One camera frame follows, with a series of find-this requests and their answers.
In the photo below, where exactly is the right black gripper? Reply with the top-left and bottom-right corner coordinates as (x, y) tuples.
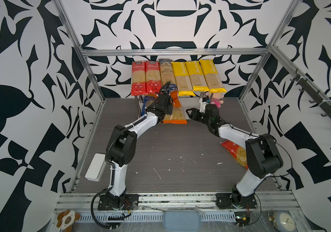
(187, 108), (213, 128)

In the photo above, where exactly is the orange pasta bag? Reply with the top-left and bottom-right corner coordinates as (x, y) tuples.
(163, 91), (187, 125)

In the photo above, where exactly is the red spaghetti bag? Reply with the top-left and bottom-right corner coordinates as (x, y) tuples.
(145, 61), (162, 95)
(131, 61), (147, 96)

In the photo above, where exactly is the yellow spaghetti bag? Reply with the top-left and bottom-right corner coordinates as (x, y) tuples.
(185, 61), (209, 92)
(171, 62), (195, 97)
(199, 60), (227, 93)

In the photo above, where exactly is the blue gold spaghetti bag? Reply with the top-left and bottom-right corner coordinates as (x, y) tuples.
(159, 59), (176, 85)

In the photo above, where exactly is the red macaroni bag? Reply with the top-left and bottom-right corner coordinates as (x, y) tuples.
(221, 140), (248, 169)

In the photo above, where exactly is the blue orange orecchiette bag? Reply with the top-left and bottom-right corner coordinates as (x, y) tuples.
(141, 96), (156, 116)

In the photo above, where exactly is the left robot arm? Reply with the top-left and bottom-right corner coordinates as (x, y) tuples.
(98, 81), (173, 209)

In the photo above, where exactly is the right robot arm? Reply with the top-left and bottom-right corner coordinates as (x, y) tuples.
(186, 104), (283, 209)

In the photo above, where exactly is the white two-tier shelf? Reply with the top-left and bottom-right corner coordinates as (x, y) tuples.
(135, 91), (207, 119)

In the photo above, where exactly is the pink plush pig toy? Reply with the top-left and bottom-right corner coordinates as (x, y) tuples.
(206, 92), (224, 109)

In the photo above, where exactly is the white box beside floor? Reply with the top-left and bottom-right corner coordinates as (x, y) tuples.
(85, 153), (106, 182)

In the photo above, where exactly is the grey blue pad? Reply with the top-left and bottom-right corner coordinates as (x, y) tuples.
(163, 210), (202, 232)

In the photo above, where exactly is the analog clock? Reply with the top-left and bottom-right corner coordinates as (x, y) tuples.
(268, 209), (297, 232)

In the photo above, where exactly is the brown white plush toy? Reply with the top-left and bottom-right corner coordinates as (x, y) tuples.
(56, 209), (81, 232)

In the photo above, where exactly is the wall hook rail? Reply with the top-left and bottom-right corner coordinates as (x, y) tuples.
(290, 68), (331, 140)

